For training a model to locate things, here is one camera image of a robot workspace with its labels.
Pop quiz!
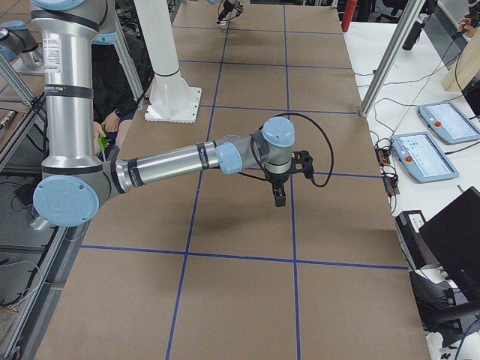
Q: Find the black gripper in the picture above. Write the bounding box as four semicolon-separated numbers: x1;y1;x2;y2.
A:
266;172;290;207

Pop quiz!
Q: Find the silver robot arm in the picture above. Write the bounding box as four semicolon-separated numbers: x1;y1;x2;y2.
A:
208;0;244;25
31;1;295;227

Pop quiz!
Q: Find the second grey robot arm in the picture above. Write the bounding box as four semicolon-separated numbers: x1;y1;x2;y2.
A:
1;20;44;70

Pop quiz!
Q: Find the black computer box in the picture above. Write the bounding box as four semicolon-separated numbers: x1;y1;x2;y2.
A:
395;210;441;270

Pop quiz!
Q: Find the blue teach pendant near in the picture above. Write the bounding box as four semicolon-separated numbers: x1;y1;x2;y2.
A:
391;132;460;183

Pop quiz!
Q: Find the blue teach pendant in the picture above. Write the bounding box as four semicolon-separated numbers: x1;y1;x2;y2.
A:
391;132;460;183
418;101;479;145

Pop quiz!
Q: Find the black laptop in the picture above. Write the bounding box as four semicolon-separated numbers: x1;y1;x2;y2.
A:
420;187;479;301

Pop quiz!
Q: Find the blue teach pendant far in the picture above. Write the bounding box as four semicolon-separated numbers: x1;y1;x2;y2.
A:
418;101;479;145

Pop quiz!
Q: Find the seated person in black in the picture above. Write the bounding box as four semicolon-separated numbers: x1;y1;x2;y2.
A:
91;45;138;147

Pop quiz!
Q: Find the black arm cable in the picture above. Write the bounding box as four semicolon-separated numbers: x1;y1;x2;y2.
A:
235;112;335;188

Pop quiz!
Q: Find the white camera pole base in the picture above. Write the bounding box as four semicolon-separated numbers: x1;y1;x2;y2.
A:
134;0;202;124

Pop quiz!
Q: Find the grey aluminium frame post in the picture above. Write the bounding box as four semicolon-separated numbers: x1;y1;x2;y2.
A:
358;0;437;118

